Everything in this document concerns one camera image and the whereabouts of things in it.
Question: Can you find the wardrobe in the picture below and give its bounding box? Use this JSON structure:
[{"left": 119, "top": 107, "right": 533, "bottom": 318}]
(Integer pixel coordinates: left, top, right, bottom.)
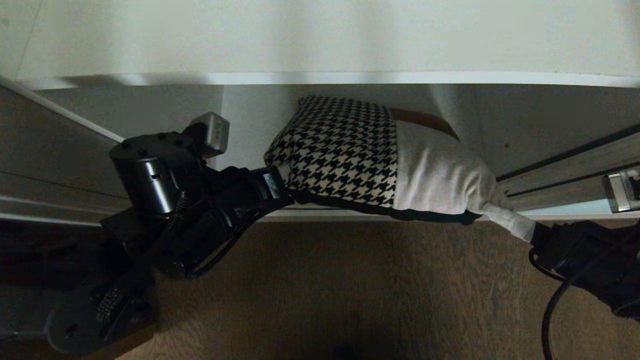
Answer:
[{"left": 0, "top": 0, "right": 640, "bottom": 224}]

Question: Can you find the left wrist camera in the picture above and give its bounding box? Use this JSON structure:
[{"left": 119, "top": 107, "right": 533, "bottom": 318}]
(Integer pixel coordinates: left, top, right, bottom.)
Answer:
[{"left": 183, "top": 112, "right": 231, "bottom": 160}]

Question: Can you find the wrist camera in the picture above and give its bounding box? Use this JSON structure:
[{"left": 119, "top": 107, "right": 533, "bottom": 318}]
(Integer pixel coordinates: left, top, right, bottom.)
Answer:
[
  {"left": 183, "top": 112, "right": 231, "bottom": 160},
  {"left": 602, "top": 167, "right": 640, "bottom": 214}
]

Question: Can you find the white wardrobe shelf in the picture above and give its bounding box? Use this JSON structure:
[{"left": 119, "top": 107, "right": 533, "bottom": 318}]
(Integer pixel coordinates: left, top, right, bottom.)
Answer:
[{"left": 14, "top": 0, "right": 640, "bottom": 91}]

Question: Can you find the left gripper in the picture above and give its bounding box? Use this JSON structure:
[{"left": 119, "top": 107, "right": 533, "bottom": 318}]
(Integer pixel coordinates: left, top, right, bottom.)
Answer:
[{"left": 206, "top": 166, "right": 296, "bottom": 222}]

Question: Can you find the sliding wardrobe door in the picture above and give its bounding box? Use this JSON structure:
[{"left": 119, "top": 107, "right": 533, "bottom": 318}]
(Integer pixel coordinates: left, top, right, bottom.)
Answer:
[{"left": 495, "top": 122, "right": 640, "bottom": 213}]

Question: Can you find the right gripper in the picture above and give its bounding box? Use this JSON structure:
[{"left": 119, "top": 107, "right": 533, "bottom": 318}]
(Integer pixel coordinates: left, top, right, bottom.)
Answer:
[{"left": 482, "top": 200, "right": 622, "bottom": 282}]

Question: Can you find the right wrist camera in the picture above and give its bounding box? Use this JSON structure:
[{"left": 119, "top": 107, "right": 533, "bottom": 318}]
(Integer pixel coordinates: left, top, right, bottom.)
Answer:
[{"left": 602, "top": 167, "right": 640, "bottom": 214}]

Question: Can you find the houndstooth and white cushion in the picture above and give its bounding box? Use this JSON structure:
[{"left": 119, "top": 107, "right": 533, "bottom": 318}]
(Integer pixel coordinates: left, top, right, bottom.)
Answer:
[{"left": 263, "top": 95, "right": 514, "bottom": 225}]

